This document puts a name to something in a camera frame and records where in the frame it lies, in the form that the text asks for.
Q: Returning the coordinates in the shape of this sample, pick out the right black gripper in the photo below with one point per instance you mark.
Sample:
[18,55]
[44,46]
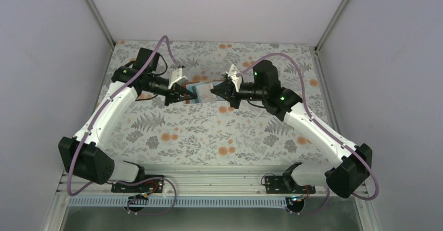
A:
[228,87]

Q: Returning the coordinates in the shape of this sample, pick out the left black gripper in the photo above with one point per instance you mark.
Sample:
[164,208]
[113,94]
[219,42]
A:
[174,93]

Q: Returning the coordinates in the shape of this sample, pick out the brown leather card holder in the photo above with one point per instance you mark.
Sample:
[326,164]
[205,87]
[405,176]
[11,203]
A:
[191,86]

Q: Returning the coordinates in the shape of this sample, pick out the pink white credit card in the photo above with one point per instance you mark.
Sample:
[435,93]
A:
[204,94]

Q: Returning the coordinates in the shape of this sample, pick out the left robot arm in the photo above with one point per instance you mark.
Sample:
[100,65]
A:
[83,154]

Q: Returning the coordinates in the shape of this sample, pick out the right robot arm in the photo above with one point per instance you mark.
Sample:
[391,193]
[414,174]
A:
[348,163]

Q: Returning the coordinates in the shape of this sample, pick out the floral patterned table mat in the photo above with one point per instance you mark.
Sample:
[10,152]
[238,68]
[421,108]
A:
[212,132]

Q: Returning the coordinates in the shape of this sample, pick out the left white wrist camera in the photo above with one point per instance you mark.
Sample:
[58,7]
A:
[178,76]

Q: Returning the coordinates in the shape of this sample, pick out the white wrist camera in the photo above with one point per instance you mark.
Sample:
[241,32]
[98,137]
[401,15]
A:
[233,75]
[178,76]

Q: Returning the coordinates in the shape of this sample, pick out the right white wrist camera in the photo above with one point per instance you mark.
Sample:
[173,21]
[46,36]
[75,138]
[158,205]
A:
[233,75]

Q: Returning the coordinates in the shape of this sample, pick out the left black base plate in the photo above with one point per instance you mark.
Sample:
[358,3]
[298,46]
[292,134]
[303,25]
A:
[151,184]

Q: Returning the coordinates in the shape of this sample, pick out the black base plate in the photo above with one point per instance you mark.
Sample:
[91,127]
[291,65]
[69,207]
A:
[151,184]
[282,185]

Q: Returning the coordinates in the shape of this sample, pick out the aluminium rail frame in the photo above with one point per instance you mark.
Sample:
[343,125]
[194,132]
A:
[200,180]

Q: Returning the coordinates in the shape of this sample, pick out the slotted grey cable duct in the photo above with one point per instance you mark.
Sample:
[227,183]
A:
[180,201]

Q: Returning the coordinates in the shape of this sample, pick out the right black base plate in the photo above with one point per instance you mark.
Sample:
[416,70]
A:
[282,185]

